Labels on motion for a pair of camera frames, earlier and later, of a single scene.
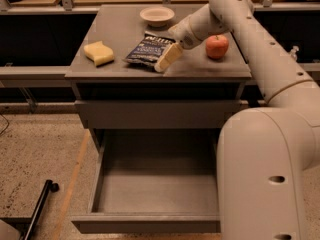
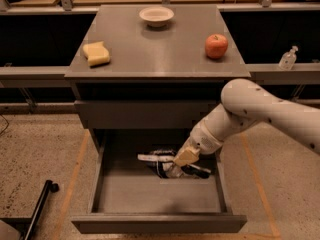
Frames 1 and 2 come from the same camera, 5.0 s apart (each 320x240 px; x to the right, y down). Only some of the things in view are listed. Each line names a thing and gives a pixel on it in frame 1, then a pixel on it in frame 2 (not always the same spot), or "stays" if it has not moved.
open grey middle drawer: [153, 181] stays
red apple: [216, 46] stays
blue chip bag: [148, 50] → [164, 160]
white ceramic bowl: [157, 17] stays
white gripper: [184, 34] → [204, 139]
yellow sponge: [98, 53] stays
